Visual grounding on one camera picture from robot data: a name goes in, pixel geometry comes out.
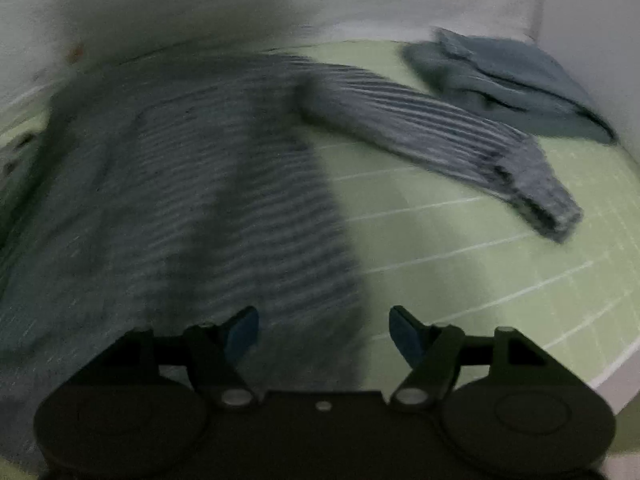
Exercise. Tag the blue grey striped sweater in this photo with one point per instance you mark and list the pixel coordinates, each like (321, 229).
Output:
(175, 185)

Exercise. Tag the white carrot print quilt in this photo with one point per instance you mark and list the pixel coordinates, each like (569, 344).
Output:
(375, 0)

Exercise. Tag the blue grey folded cloth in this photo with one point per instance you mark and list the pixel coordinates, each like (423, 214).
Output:
(505, 90)

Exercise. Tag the green grid bedsheet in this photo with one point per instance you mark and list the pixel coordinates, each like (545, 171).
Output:
(450, 245)

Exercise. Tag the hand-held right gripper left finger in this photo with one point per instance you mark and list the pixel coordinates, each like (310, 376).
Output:
(243, 334)

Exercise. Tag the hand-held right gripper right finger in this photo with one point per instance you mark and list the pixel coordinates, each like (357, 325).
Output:
(404, 336)

